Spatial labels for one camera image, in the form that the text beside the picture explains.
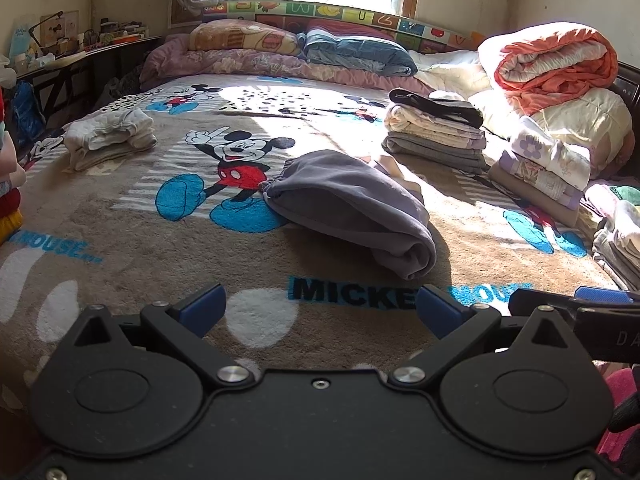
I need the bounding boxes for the Mickey Mouse plush blanket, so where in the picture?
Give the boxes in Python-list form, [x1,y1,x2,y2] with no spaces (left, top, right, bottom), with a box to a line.
[0,72,622,401]

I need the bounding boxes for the purple grey sweatpants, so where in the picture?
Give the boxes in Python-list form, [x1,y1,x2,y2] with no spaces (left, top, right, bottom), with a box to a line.
[259,150,437,281]

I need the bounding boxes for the cream grey clothes stack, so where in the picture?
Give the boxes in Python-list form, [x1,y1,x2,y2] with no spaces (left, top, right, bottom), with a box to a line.
[382,104,488,174]

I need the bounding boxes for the grey folded clothes stack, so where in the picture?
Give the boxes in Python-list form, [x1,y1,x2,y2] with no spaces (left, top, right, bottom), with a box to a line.
[584,180,639,292]

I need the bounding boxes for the dark side desk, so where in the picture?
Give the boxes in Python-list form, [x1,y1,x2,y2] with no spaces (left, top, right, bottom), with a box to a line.
[2,37,164,152]

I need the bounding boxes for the cream folded quilt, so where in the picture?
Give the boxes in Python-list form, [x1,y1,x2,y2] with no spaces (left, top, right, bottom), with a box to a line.
[530,88,636,179]

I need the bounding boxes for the pink floral long quilt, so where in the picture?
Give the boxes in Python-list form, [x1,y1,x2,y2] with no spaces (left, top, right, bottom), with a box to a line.
[140,34,433,96]

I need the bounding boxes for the colourful alphabet foam mat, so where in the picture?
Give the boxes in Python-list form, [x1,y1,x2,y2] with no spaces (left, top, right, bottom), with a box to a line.
[201,0,485,54]

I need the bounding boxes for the yellow patterned pillow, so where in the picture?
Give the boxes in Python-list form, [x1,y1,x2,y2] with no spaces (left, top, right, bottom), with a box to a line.
[189,18,302,56]

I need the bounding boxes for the white folded clothes pile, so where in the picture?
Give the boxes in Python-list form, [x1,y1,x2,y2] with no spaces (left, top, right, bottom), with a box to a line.
[64,108,157,172]

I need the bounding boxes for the floral purple bedding stack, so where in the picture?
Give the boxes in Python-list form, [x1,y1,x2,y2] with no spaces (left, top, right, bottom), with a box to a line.
[485,117,591,228]

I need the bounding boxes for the black garment on stack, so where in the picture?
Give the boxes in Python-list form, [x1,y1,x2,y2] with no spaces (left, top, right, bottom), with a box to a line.
[388,88,484,128]

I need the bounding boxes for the orange white rolled quilt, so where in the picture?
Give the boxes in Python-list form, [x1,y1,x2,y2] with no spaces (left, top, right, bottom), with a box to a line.
[477,22,618,116]

